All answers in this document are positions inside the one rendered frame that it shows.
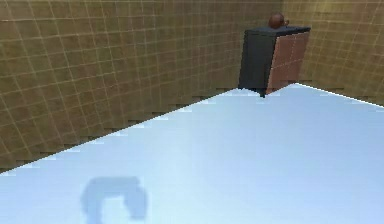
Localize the brown round teapot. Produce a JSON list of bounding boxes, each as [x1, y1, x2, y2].
[[268, 12, 290, 30]]

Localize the black cabinet with brown drawers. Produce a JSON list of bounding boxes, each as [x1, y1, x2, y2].
[[237, 25, 312, 99]]

